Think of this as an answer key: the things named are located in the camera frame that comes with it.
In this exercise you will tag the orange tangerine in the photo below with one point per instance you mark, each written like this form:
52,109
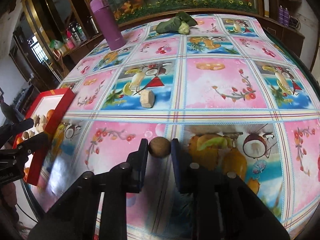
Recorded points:
26,171
49,114
19,140

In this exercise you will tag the purple thermos bottle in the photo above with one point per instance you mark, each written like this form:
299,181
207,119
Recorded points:
107,24

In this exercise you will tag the person's left hand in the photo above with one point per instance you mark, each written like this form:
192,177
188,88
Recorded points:
9,200

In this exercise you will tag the brown longan fruit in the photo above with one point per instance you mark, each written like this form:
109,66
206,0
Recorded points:
159,147
25,135

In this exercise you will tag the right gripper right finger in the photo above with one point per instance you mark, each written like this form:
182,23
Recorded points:
224,207

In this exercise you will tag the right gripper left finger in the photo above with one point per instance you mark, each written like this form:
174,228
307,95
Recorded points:
95,198

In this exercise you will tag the fruit pattern tablecloth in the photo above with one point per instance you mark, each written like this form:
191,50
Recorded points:
234,98

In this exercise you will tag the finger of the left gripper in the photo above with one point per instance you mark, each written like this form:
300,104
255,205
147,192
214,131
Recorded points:
33,144
11,130

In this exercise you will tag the green leafy vegetable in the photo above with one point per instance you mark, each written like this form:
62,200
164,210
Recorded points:
180,23

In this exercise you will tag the beige pastry cube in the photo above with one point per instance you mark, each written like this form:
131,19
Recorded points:
43,120
147,98
31,133
40,128

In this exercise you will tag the red shallow box lid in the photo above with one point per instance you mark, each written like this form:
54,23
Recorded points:
59,100

